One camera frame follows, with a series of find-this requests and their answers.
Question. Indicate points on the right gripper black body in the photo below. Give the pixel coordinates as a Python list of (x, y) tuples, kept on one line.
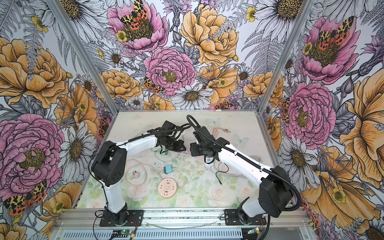
[(198, 149)]

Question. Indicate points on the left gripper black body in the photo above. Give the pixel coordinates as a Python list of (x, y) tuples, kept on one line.
[(171, 143)]

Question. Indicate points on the white blue power strip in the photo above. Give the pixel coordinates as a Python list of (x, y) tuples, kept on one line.
[(208, 160)]

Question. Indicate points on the teal charger adapter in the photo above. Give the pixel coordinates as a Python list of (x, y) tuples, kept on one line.
[(168, 169)]

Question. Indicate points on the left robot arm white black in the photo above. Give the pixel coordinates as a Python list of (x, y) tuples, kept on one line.
[(108, 168)]

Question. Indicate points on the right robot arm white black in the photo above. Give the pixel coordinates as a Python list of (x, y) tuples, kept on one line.
[(277, 194)]

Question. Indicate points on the round pink power socket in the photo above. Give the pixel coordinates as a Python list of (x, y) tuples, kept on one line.
[(167, 188)]

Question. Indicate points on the green circuit board right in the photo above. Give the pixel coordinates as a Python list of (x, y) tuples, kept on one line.
[(254, 231)]

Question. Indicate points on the green circuit board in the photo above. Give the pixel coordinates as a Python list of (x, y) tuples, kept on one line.
[(254, 231), (123, 233)]

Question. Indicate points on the green circuit board left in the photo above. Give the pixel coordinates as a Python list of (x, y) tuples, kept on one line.
[(123, 233)]

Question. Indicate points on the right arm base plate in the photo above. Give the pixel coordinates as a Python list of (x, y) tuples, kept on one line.
[(235, 217)]

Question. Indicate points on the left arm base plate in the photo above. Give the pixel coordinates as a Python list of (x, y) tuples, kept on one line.
[(125, 218)]

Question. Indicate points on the aluminium front rail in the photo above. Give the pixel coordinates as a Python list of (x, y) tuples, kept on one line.
[(85, 219)]

